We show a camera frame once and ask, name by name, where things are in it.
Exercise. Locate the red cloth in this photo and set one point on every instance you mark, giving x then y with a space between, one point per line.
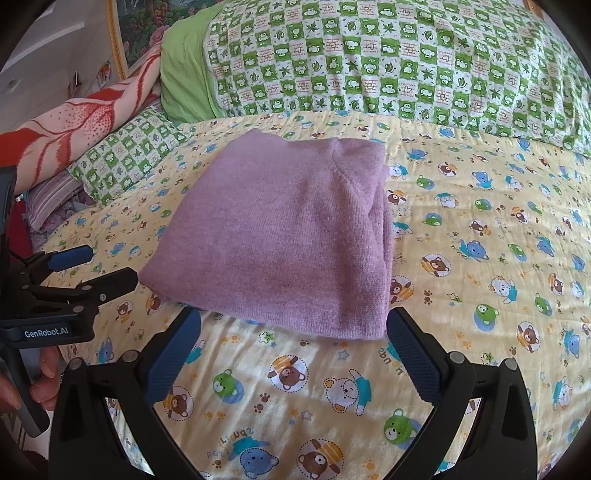
19 226

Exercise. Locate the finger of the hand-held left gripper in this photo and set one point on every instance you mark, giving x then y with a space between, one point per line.
69 257
115 281

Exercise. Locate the green checkered pillow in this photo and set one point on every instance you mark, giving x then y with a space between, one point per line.
129 147

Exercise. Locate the white wardrobe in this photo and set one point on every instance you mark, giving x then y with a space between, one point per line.
41 69

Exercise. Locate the green checkered quilt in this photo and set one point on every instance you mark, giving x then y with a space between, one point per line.
369 55

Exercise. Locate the purple knit sweater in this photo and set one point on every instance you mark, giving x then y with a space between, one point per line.
277 230

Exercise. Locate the yellow bear-print bed sheet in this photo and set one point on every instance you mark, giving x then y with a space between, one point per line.
485 277

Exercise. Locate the red and white floral blanket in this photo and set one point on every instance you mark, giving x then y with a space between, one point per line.
78 120

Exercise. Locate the person's left hand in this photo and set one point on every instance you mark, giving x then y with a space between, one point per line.
46 364

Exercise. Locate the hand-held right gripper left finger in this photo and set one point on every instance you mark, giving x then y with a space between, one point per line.
171 360

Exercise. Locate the purple striped cloth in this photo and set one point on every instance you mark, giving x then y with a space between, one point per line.
55 198

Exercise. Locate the gold-framed landscape painting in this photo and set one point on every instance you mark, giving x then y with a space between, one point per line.
138 27

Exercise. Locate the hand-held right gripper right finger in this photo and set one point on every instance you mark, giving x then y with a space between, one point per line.
415 355

